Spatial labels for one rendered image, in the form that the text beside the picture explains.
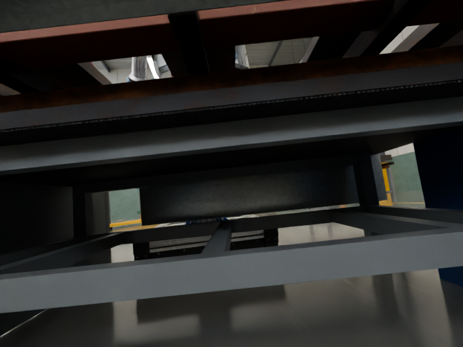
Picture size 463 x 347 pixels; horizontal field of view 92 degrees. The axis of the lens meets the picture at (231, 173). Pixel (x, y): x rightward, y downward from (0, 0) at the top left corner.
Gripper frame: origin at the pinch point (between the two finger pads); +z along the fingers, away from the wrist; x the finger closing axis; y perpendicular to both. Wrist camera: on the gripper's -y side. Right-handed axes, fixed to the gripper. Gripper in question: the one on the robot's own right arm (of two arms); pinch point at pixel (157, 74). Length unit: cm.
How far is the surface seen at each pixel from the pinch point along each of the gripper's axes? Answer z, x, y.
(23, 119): 31, -42, -10
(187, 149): 38, -35, 16
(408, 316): 88, -8, 70
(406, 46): 5, -8, 86
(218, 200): 48, 41, 15
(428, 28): 5, -16, 86
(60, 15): 13.9, -43.3, -2.6
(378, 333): 88, -14, 58
